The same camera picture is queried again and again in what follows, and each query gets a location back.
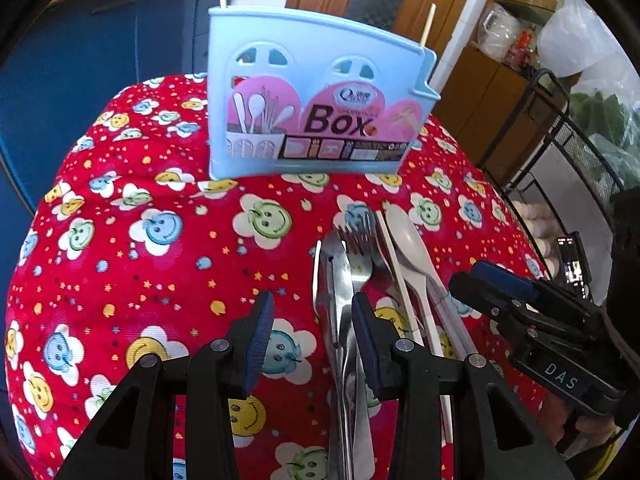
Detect red bottle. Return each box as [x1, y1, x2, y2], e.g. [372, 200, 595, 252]
[504, 29, 537, 67]

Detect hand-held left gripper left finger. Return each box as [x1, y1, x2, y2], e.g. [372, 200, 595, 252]
[55, 290, 276, 480]

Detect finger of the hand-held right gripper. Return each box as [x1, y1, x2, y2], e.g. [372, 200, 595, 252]
[448, 273, 539, 347]
[473, 260, 602, 329]

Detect white jug in plastic wrap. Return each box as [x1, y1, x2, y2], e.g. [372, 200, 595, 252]
[475, 2, 522, 61]

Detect wooden cupboard with shelves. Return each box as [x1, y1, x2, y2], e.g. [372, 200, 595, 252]
[431, 0, 583, 188]

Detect person's right hand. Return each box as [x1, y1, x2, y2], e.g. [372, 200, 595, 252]
[549, 394, 619, 457]

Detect black wire rack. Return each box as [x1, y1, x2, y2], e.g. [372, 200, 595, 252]
[479, 67, 640, 311]

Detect white plastic utensil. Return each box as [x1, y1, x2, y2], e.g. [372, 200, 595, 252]
[424, 270, 479, 361]

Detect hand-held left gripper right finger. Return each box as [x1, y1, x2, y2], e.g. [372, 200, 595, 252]
[350, 292, 576, 480]

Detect pile of eggs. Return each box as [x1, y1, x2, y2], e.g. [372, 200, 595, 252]
[509, 199, 563, 277]

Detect light blue plastic utensil box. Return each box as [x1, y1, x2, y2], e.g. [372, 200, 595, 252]
[207, 6, 442, 181]

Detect blue kitchen base cabinet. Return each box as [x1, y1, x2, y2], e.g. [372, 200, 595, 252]
[0, 0, 242, 281]

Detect black smartphone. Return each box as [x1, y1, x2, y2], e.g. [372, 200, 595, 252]
[556, 231, 595, 302]

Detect green leafy vegetables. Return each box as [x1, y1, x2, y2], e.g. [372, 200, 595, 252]
[569, 89, 640, 193]

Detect large white plastic bag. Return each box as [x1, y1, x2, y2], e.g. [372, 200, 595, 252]
[536, 0, 640, 97]

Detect red smiley-flower printed tablecloth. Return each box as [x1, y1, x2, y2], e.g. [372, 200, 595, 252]
[4, 72, 562, 480]

